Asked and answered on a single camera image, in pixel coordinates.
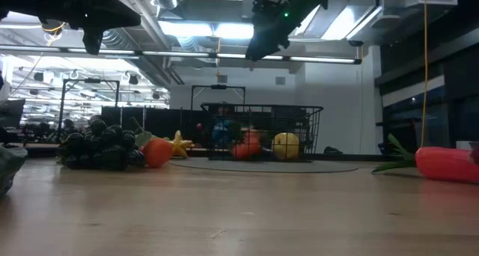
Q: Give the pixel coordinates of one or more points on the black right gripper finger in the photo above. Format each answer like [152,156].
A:
[262,51]

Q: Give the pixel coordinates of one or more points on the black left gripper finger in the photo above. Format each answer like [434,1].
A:
[92,40]

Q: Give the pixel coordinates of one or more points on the red-orange fruit with green top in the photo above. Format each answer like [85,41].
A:
[247,147]

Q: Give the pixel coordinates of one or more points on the dark green grape bunch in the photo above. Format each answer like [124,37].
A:
[101,147]

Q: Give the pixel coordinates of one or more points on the yellow starfruit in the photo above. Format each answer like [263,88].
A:
[179,145]

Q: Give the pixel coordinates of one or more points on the orange tomato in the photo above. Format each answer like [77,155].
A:
[157,153]

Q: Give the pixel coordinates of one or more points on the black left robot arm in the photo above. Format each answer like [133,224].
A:
[22,1]

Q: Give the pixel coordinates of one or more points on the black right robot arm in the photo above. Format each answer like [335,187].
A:
[310,1]

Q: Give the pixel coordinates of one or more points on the long ceiling light bar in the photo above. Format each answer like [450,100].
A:
[176,54]

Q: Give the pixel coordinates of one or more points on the dark computer monitor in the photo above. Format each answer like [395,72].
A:
[11,113]

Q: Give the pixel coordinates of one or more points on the black partition panel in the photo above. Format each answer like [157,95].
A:
[164,123]

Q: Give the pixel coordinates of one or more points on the small black rounded object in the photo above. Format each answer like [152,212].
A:
[332,150]

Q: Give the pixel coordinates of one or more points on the dark green vegetable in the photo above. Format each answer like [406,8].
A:
[9,166]

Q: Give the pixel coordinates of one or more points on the white cup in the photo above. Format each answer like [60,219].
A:
[464,144]

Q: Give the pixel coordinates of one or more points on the tall black station frame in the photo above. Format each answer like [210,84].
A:
[90,81]

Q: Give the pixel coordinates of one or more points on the black station frame with camera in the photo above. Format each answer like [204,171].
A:
[218,87]

